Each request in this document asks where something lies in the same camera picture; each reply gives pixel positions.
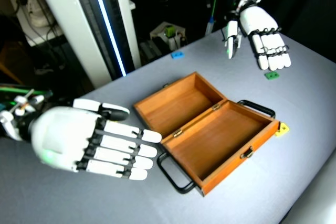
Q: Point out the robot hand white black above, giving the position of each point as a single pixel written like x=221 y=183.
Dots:
x=60 y=134
x=256 y=20

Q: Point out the green two-hole block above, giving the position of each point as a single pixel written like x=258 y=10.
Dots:
x=271 y=75

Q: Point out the grey table cloth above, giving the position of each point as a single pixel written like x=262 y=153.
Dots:
x=105 y=203

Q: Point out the blue two-hole block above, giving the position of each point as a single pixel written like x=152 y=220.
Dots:
x=177 y=55

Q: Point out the yellow two-hole block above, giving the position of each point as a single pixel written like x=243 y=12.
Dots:
x=284 y=130

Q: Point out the white column with blue light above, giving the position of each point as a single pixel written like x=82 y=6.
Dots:
x=68 y=11

